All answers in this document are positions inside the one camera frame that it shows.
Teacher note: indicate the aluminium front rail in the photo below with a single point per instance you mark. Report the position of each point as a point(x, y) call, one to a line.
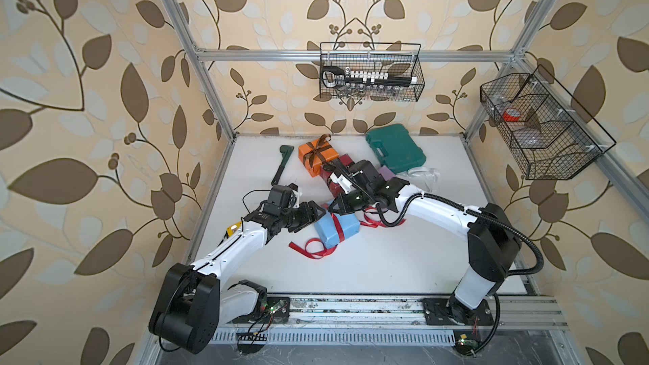
point(405, 312)

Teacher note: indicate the red ribbon bow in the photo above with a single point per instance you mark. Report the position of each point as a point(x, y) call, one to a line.
point(313, 249)

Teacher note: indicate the green plastic tool case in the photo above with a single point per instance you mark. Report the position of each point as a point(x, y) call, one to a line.
point(395, 148)

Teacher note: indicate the red object in basket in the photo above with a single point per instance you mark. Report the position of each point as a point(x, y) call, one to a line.
point(511, 115)

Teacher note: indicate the black wire basket back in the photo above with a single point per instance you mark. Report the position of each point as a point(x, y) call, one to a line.
point(371, 71)

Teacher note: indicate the white ribbon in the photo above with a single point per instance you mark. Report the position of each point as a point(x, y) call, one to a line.
point(424, 178)

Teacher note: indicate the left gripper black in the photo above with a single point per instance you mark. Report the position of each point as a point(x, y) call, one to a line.
point(311, 204)

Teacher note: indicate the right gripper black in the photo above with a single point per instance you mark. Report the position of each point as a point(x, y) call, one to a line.
point(343, 206)

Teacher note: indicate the black wire basket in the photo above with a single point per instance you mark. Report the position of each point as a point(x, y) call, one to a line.
point(558, 137)
point(371, 71)

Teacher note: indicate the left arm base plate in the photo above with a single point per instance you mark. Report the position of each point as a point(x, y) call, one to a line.
point(273, 306)

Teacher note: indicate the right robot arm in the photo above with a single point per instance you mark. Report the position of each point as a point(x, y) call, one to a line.
point(496, 250)

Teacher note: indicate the socket set rail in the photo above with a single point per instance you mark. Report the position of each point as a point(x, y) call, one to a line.
point(336, 78)

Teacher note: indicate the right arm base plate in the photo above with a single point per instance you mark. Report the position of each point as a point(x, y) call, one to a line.
point(456, 312)

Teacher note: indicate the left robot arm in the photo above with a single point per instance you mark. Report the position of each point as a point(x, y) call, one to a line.
point(196, 298)

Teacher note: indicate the black printed ribbon bow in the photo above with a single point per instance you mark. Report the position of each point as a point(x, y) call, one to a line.
point(328, 169)

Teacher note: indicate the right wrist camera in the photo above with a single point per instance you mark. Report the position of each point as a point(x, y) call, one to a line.
point(347, 186)

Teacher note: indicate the brown ribbon bow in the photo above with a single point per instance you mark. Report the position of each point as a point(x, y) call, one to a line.
point(317, 151)

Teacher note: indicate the blue gift box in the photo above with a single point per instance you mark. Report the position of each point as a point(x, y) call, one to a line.
point(333, 229)

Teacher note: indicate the black wire basket right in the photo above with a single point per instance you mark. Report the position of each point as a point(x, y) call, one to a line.
point(558, 137)

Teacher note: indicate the purple gift box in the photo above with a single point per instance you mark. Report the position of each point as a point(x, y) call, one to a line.
point(386, 173)

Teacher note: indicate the orange gift box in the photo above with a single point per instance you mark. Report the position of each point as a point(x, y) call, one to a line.
point(317, 154)

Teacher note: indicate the dark red gift box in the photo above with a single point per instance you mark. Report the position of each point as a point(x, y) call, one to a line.
point(334, 188)

